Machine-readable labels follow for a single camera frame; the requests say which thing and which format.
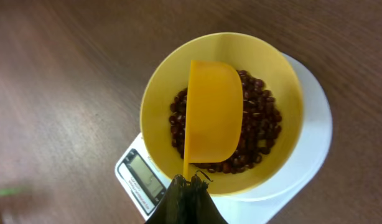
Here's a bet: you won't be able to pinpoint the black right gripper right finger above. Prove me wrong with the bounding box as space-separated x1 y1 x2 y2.
187 173 228 224

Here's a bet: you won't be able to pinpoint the yellow plastic bowl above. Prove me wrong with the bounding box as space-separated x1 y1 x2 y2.
140 32 304 196

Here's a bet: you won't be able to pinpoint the white digital kitchen scale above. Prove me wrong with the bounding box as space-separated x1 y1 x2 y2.
114 53 333 223

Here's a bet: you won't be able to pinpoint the red beans in bowl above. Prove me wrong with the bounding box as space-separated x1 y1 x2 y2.
169 70 282 174

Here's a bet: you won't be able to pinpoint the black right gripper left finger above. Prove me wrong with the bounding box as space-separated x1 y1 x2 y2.
145 175 187 224

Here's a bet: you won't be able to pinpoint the yellow measuring scoop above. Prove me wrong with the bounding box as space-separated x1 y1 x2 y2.
183 60 243 179

